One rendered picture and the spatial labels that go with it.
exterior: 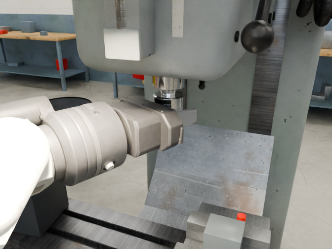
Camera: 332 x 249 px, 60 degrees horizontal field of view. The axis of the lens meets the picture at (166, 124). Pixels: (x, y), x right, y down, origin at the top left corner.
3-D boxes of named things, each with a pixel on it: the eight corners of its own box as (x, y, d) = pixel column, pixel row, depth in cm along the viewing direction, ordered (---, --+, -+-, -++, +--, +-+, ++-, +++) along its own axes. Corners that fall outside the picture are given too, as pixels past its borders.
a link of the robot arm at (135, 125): (185, 99, 36) (103, 123, 29) (183, 166, 40) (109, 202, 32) (126, 81, 45) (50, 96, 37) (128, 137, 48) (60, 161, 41)
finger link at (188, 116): (192, 123, 45) (163, 134, 41) (193, 104, 44) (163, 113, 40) (200, 126, 44) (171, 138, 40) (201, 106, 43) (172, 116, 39)
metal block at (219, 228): (237, 270, 47) (241, 243, 45) (201, 260, 49) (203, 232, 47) (241, 247, 51) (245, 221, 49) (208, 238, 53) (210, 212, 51)
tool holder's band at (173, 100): (161, 106, 40) (161, 100, 40) (147, 98, 44) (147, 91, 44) (190, 102, 42) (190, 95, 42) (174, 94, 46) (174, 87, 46)
